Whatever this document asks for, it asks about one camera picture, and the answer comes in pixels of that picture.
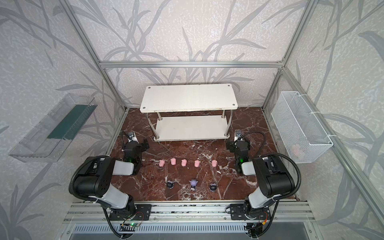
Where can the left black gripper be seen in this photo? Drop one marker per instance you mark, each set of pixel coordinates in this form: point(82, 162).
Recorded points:
point(137, 143)

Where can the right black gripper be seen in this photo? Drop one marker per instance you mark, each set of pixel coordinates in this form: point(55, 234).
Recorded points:
point(237, 143)

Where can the dark round toy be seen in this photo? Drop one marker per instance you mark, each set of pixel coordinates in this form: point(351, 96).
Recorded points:
point(213, 187)
point(170, 184)

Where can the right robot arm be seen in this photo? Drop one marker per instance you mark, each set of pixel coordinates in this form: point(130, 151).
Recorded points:
point(278, 177)

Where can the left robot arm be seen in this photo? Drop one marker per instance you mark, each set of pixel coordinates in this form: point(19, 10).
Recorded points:
point(92, 180)

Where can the white two-tier shelf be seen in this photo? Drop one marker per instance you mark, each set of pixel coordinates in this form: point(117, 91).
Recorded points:
point(190, 112)

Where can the pink toy in basket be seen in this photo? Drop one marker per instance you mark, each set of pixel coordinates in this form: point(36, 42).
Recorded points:
point(297, 151)

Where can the purple figure toy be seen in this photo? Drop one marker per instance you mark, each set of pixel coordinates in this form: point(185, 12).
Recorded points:
point(193, 184)

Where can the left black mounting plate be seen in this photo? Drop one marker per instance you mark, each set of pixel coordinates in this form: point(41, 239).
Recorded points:
point(140, 212)

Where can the black mounting plate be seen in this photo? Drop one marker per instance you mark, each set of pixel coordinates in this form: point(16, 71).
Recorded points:
point(245, 212)
point(140, 212)

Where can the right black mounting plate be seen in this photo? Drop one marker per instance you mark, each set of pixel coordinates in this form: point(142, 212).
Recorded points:
point(245, 212)

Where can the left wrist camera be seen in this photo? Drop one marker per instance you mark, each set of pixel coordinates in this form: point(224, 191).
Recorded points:
point(131, 136)

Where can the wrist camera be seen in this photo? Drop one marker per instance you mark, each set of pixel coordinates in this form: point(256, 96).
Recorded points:
point(131, 136)
point(238, 134)

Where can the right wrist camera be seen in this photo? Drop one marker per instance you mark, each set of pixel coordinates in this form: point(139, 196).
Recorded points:
point(238, 134)

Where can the white wire mesh basket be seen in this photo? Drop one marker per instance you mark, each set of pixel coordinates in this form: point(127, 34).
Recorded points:
point(298, 125)

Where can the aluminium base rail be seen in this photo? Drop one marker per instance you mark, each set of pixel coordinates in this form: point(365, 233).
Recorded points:
point(190, 212)

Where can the clear plastic wall bin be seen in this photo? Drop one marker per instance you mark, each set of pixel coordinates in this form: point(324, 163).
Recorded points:
point(50, 138)

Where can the aluminium frame crossbar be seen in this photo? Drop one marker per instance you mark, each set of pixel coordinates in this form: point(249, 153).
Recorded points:
point(188, 64)

